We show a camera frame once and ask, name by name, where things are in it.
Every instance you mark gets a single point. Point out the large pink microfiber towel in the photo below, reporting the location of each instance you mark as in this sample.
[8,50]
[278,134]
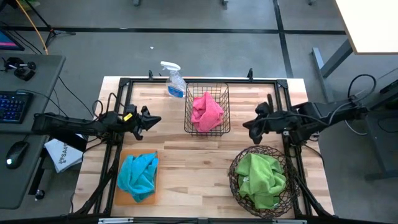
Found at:
[211,115]

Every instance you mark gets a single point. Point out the computer monitor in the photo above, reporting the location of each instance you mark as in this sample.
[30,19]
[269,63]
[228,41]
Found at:
[7,42]

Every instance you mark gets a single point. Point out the silver metal bracket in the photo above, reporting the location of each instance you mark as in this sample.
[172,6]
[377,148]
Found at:
[289,221]
[115,220]

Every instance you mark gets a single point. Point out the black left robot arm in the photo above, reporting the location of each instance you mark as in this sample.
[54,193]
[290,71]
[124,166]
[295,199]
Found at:
[77,126]

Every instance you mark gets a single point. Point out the black backlit keyboard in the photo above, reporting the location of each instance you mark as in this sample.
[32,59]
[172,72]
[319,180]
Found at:
[12,107]

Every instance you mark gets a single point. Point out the grey furniture foot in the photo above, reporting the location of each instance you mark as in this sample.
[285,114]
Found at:
[224,2]
[137,2]

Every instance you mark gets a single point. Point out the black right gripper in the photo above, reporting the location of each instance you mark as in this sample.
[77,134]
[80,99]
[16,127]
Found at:
[270,123]

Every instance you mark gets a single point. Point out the grey desk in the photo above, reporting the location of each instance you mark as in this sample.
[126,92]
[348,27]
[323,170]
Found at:
[40,77]

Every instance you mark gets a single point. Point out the black equipment stand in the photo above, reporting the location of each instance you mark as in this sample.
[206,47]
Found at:
[388,93]

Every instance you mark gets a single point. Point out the black metal table frame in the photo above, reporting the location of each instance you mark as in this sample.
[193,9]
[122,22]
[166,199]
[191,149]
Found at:
[146,80]

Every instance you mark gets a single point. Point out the white table top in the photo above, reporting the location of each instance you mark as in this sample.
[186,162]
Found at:
[370,25]

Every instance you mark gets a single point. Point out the brown woven round basket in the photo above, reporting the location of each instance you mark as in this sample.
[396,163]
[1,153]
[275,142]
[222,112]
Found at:
[236,193]

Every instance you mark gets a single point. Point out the grey table leg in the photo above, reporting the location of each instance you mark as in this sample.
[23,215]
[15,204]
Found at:
[323,81]

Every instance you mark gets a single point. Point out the black frame clamp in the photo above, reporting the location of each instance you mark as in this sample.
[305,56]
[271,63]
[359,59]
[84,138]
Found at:
[250,73]
[151,75]

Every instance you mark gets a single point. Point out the grey mouse shelf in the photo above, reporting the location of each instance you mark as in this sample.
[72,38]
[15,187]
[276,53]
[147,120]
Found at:
[18,196]

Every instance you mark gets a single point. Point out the black desk clamp mount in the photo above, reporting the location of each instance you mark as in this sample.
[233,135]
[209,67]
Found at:
[21,71]

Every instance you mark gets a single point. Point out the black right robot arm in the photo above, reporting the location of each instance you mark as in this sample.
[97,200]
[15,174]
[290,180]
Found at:
[320,112]

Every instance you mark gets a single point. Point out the black computer mouse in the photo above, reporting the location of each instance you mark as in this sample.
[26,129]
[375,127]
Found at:
[17,154]

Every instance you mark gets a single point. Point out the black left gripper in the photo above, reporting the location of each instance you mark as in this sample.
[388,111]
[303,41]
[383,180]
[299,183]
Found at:
[136,119]

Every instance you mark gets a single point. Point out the clear spray bottle blue label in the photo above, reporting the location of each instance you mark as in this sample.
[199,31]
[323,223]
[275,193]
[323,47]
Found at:
[175,84]

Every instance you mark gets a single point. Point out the orange tray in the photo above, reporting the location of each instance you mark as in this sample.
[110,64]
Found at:
[124,199]

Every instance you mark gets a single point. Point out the black round knob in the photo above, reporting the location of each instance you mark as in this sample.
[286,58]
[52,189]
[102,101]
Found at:
[39,194]

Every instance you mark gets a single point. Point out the black tripod stand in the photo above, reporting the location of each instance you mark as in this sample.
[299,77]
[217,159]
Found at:
[46,25]

